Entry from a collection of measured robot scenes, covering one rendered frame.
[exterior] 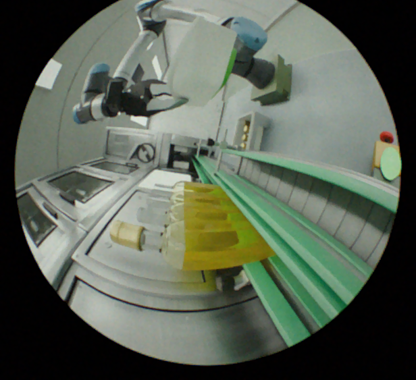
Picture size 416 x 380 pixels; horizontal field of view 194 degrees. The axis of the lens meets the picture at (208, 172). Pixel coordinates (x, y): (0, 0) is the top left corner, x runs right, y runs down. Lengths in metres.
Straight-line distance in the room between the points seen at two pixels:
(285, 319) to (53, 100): 1.97
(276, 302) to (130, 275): 0.25
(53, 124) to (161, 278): 1.77
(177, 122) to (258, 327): 4.19
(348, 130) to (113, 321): 0.62
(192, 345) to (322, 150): 0.51
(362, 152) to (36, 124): 2.03
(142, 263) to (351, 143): 0.54
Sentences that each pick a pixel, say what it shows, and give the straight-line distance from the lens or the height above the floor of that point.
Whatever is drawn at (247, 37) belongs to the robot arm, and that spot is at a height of 1.00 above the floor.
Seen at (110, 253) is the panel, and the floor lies 1.23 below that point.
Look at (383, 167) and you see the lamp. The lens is 0.24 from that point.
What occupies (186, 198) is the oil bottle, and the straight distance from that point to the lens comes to 0.23.
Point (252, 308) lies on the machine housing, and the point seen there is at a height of 0.91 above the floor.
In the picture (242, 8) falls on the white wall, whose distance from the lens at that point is 3.65.
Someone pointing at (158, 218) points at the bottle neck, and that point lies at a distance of 0.19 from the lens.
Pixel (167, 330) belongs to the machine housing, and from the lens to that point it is 0.29.
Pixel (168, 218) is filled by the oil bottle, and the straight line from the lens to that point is 0.18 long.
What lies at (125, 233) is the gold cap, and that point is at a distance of 0.16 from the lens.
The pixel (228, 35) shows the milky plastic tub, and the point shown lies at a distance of 0.24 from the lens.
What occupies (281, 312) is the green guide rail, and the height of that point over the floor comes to 0.95.
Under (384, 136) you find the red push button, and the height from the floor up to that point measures 0.81.
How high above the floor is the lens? 1.08
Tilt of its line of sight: 13 degrees down
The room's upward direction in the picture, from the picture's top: 81 degrees counter-clockwise
